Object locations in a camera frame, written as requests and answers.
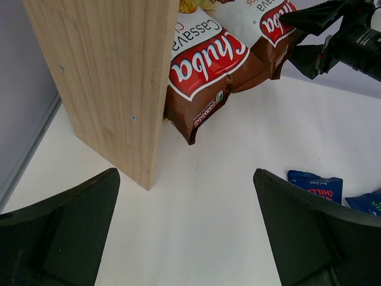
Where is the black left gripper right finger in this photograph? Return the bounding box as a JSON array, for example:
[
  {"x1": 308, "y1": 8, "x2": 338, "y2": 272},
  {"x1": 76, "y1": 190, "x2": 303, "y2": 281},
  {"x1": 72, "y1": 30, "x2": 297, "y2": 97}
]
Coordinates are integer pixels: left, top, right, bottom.
[{"x1": 253, "y1": 169, "x2": 380, "y2": 285}]

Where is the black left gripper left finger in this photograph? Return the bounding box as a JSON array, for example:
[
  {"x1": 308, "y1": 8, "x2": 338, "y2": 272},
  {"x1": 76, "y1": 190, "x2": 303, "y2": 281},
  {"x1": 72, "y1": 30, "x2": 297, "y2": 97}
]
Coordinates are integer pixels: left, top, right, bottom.
[{"x1": 1, "y1": 168, "x2": 120, "y2": 285}]

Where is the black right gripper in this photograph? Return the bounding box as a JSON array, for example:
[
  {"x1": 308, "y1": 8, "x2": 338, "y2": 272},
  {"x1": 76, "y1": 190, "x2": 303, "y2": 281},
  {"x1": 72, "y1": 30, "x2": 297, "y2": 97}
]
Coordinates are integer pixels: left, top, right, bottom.
[{"x1": 279, "y1": 1, "x2": 380, "y2": 81}]

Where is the blue Burts spicy chilli bag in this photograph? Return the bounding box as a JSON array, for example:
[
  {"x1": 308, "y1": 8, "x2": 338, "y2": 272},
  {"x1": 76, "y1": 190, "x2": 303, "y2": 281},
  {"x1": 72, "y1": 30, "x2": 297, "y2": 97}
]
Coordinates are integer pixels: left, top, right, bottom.
[{"x1": 287, "y1": 170, "x2": 343, "y2": 204}]

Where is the brown Chuba cassava chips bag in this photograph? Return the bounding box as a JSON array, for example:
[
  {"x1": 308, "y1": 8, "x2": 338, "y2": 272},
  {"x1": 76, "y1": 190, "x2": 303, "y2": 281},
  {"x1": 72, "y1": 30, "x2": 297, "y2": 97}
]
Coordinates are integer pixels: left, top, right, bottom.
[{"x1": 164, "y1": 1, "x2": 270, "y2": 145}]

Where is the light wooden shelf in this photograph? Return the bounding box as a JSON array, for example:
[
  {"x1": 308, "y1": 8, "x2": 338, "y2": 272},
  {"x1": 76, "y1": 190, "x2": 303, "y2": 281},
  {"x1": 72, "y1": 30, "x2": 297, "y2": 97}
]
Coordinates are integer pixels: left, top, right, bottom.
[{"x1": 24, "y1": 1, "x2": 179, "y2": 189}]

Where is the blue Burts sea salt bag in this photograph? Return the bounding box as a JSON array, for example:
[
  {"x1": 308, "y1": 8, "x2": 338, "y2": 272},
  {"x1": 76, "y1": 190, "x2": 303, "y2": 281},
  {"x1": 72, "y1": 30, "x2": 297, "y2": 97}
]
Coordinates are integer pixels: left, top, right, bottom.
[{"x1": 345, "y1": 190, "x2": 381, "y2": 216}]

